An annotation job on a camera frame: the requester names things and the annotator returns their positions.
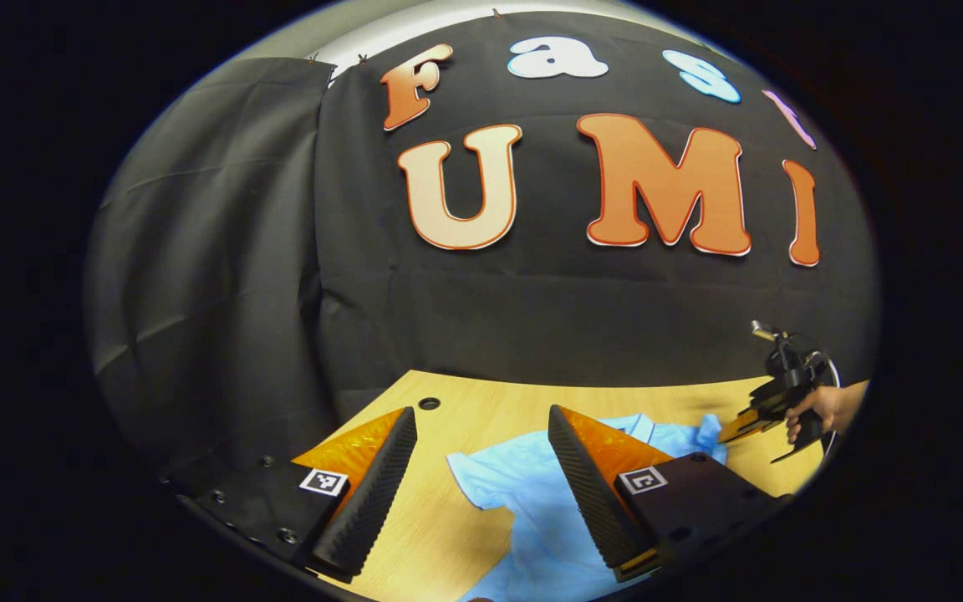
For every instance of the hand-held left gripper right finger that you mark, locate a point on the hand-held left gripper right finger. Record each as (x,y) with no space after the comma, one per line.
(590,502)

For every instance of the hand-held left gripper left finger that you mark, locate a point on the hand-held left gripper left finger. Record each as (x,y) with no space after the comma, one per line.
(377,502)

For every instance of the light blue T-shirt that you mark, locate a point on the light blue T-shirt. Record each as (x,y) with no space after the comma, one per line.
(532,502)

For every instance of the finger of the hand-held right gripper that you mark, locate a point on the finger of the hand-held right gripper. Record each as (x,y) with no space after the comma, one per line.
(770,393)
(741,429)

